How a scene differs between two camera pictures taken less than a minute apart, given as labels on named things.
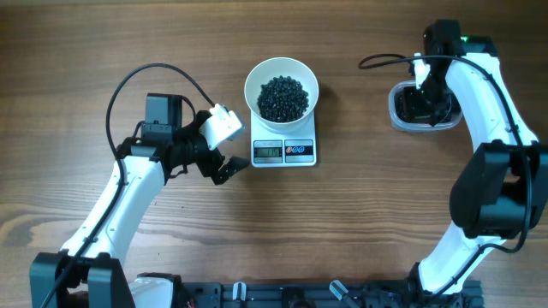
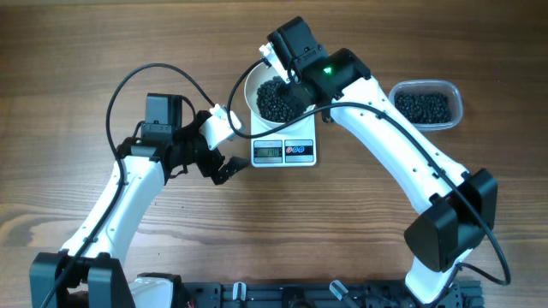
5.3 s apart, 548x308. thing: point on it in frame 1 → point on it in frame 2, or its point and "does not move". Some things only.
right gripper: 420,112 → 291,98
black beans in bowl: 282,98 does not move
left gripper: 208,168 does not move
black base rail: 324,295 does not move
